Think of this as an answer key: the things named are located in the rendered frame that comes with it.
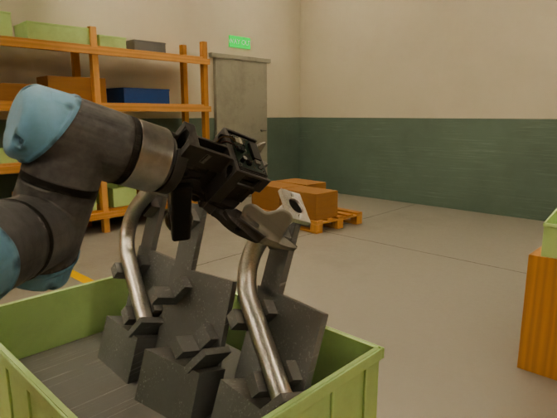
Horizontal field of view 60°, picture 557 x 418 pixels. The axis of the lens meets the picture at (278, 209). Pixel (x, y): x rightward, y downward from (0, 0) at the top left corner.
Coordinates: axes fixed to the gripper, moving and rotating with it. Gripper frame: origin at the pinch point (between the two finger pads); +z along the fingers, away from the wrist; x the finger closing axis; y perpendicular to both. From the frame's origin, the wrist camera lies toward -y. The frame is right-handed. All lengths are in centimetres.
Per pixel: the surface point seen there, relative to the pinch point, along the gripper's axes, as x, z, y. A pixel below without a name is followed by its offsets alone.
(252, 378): -19.1, 0.2, -14.3
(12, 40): 395, 35, -259
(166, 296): 0.5, -2.3, -27.6
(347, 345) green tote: -15.7, 18.5, -10.5
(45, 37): 416, 64, -257
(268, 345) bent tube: -15.7, 1.7, -11.1
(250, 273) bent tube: -4.2, 1.9, -10.8
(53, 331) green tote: 9, -9, -58
